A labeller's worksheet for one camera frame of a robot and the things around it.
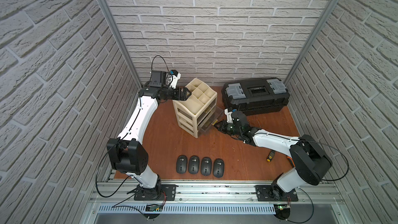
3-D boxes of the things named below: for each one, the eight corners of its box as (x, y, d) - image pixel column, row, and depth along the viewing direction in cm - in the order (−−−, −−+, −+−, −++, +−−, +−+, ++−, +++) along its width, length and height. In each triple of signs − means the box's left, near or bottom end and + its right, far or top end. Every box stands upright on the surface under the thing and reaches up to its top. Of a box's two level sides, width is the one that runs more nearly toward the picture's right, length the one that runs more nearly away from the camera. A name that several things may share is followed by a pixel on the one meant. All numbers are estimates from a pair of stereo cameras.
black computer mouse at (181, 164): (175, 173, 82) (175, 171, 79) (177, 156, 87) (177, 154, 85) (186, 173, 82) (186, 172, 79) (187, 156, 87) (187, 154, 85)
